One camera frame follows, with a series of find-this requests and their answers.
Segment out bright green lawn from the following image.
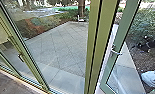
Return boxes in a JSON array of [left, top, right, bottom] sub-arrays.
[[57, 5, 91, 11]]

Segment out green glass door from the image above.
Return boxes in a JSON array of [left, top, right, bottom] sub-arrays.
[[99, 0, 155, 94]]

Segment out dark green bush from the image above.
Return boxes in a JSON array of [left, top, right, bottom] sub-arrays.
[[126, 6, 155, 48]]

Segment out low green hedge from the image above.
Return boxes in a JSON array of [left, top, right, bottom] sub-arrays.
[[14, 8, 80, 39]]

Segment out large outdoor tree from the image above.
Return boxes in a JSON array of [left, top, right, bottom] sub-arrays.
[[76, 0, 87, 18]]

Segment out metal door lever handle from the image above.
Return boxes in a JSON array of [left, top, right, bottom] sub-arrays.
[[109, 44, 124, 57]]

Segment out small white outdoor bench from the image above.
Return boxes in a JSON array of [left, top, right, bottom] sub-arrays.
[[76, 14, 88, 24]]

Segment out green framed glass doors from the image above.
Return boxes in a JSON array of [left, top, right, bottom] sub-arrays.
[[0, 0, 120, 94]]

